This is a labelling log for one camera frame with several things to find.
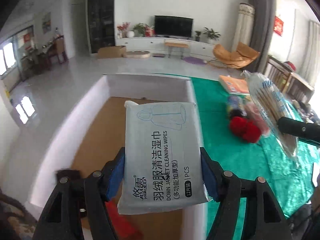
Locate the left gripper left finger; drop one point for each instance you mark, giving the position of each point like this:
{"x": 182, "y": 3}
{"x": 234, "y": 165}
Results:
{"x": 71, "y": 200}

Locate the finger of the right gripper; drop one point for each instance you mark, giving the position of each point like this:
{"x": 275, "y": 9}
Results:
{"x": 305, "y": 132}

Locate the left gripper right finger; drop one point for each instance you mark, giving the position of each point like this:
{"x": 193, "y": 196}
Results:
{"x": 264, "y": 218}

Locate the bag of wooden sticks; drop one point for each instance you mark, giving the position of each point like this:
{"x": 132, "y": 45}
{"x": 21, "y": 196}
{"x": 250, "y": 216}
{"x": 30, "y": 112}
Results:
{"x": 272, "y": 106}

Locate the white wet wipes pack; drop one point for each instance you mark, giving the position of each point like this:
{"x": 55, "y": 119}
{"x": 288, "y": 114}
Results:
{"x": 162, "y": 167}

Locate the black lace fabric item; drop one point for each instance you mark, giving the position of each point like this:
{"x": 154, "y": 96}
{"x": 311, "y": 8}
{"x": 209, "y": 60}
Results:
{"x": 70, "y": 174}

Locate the dark wooden chair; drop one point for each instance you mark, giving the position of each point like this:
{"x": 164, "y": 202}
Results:
{"x": 287, "y": 81}

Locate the green satin tablecloth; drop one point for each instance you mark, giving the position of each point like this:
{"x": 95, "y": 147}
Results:
{"x": 290, "y": 180}

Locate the red yarn ball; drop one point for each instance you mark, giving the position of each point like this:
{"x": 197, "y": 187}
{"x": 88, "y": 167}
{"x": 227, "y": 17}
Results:
{"x": 245, "y": 129}

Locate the pink mesh bath sponge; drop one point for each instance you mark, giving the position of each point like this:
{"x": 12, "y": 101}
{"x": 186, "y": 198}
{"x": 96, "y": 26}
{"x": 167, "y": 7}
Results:
{"x": 255, "y": 116}

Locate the white cardboard storage box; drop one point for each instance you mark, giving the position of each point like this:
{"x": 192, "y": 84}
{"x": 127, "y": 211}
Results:
{"x": 92, "y": 135}

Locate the blue yellow trash bag roll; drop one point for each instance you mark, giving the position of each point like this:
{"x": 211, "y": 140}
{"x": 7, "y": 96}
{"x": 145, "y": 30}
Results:
{"x": 235, "y": 107}

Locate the orange book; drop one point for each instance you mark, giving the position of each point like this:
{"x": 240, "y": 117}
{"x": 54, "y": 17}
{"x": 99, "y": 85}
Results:
{"x": 234, "y": 86}

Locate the orange lounge chair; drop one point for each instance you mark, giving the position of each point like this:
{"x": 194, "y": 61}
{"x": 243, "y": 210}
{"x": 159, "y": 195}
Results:
{"x": 240, "y": 58}

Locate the white standing air conditioner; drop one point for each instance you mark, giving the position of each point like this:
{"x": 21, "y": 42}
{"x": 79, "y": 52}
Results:
{"x": 244, "y": 27}

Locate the white tv cabinet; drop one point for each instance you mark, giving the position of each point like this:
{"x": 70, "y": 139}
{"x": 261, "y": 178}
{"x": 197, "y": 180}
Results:
{"x": 156, "y": 45}

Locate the purple floor mat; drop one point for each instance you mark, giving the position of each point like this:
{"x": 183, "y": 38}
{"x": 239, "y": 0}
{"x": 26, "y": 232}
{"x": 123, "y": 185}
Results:
{"x": 194, "y": 60}

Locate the green potted plant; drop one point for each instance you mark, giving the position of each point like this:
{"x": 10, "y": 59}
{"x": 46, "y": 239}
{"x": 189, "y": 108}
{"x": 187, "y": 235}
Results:
{"x": 212, "y": 36}

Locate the small dark potted plant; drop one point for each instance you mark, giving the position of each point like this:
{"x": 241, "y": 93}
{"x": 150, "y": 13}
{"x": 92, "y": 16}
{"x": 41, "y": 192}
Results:
{"x": 198, "y": 35}

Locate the brown cardboard box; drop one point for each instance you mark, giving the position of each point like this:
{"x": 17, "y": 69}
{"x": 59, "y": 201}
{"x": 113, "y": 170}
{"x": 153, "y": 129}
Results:
{"x": 111, "y": 52}

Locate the small wooden side table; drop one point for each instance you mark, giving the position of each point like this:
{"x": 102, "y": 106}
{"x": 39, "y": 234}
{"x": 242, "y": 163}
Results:
{"x": 172, "y": 45}

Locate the round cat scratcher bed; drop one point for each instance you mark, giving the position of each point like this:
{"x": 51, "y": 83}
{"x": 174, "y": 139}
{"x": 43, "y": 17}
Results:
{"x": 137, "y": 54}

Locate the black flat television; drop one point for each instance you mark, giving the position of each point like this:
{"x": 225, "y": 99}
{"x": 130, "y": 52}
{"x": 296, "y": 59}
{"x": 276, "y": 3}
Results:
{"x": 173, "y": 26}

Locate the red flower vase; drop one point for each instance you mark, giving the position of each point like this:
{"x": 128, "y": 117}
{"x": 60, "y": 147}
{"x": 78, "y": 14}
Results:
{"x": 122, "y": 29}

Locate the black display cabinet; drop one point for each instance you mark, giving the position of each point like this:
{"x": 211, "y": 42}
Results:
{"x": 100, "y": 22}

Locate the red wall decoration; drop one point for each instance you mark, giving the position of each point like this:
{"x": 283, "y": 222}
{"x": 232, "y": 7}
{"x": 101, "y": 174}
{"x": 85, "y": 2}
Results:
{"x": 278, "y": 26}

